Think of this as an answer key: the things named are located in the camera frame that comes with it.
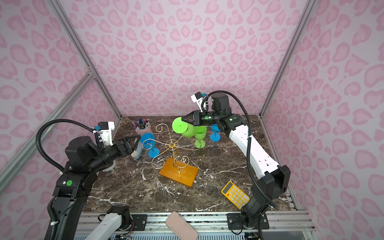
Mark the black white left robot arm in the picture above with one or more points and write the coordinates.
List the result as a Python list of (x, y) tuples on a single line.
[(74, 186)]

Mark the masking tape roll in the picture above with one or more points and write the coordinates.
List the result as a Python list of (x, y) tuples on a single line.
[(111, 167)]

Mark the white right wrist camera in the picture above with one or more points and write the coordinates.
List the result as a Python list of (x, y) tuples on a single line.
[(198, 98)]

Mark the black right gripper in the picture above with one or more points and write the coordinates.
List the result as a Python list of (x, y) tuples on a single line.
[(196, 119)]

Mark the pink pen holder cup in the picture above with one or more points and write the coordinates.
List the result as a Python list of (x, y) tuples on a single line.
[(143, 126)]

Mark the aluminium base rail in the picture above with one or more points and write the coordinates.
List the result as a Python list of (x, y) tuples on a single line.
[(197, 226)]

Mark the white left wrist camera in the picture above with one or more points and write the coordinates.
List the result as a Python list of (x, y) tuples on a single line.
[(103, 134)]

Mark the green glass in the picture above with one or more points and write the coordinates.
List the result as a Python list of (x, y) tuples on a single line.
[(200, 134), (183, 128)]

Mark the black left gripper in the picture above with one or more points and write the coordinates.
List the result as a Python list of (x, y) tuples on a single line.
[(123, 147)]

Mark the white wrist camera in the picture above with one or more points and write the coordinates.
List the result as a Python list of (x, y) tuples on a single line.
[(103, 134), (198, 98)]

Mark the yellow calculator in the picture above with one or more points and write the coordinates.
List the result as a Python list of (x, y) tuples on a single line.
[(235, 195)]

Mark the gold wire glass rack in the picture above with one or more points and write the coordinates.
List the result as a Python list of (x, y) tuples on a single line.
[(171, 145)]

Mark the pink phone case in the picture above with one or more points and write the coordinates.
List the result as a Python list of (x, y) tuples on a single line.
[(180, 227)]

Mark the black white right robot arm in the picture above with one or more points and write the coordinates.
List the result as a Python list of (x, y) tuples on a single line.
[(270, 179)]

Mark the white grey stapler tool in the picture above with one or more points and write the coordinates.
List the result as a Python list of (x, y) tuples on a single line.
[(136, 154)]

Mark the blue glass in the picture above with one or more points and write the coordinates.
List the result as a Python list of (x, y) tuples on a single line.
[(215, 135), (149, 143)]

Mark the orange wooden rack base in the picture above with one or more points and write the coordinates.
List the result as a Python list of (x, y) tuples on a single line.
[(179, 172)]

